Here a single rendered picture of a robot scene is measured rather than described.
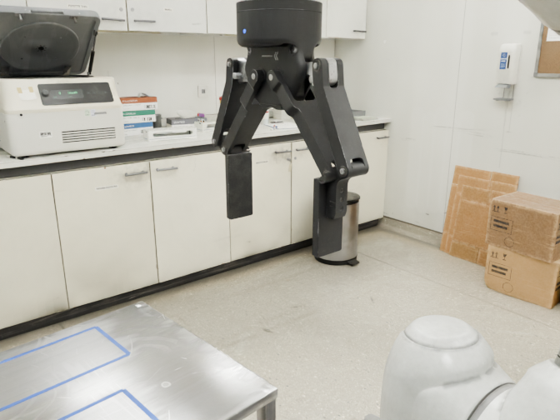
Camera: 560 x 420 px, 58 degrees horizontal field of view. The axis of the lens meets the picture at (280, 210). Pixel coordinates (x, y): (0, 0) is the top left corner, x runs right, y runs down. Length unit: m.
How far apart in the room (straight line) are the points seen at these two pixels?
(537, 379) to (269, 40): 0.51
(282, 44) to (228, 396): 0.61
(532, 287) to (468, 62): 1.53
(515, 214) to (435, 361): 2.44
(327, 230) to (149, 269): 2.61
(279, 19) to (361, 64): 3.87
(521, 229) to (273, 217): 1.53
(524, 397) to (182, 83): 3.20
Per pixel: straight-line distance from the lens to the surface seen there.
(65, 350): 1.07
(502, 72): 3.49
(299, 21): 0.44
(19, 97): 2.66
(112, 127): 2.76
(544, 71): 3.47
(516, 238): 3.18
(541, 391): 0.71
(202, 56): 3.70
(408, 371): 0.77
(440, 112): 3.83
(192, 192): 3.01
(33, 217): 2.71
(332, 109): 0.41
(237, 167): 0.53
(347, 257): 3.46
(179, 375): 0.94
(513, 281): 3.27
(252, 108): 0.49
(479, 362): 0.77
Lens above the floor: 1.35
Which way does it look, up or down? 17 degrees down
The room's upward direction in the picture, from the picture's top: straight up
